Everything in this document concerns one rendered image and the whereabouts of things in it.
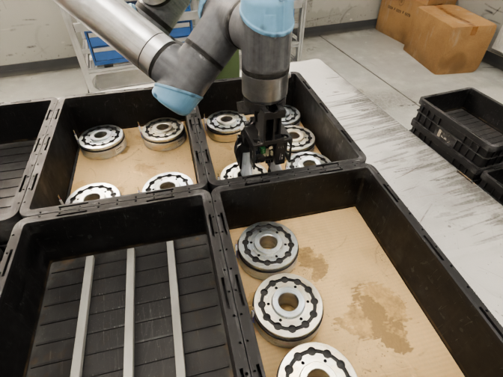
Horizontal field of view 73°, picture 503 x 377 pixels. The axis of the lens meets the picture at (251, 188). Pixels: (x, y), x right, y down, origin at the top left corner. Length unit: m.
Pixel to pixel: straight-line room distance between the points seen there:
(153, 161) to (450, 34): 2.97
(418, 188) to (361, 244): 0.40
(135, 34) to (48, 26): 2.98
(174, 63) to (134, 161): 0.31
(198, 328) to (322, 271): 0.22
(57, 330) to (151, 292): 0.14
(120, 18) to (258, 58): 0.24
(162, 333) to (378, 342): 0.31
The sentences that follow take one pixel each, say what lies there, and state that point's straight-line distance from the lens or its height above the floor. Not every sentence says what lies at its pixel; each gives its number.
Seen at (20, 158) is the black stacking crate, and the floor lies 0.83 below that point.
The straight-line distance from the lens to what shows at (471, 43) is 3.61.
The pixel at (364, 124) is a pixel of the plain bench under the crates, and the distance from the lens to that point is 1.22.
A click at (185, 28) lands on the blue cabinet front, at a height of 0.50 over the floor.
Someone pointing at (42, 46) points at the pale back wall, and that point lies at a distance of 3.66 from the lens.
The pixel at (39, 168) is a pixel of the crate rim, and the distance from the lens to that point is 0.72.
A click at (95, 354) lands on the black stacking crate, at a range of 0.57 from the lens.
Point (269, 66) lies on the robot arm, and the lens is 0.52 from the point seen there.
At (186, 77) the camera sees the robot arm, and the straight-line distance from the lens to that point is 0.58.
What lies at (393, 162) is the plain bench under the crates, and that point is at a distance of 1.07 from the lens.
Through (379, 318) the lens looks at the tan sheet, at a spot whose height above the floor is 0.83.
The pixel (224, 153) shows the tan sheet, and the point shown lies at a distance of 0.81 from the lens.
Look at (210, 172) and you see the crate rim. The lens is 0.61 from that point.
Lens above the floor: 1.32
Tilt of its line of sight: 43 degrees down
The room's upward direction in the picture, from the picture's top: straight up
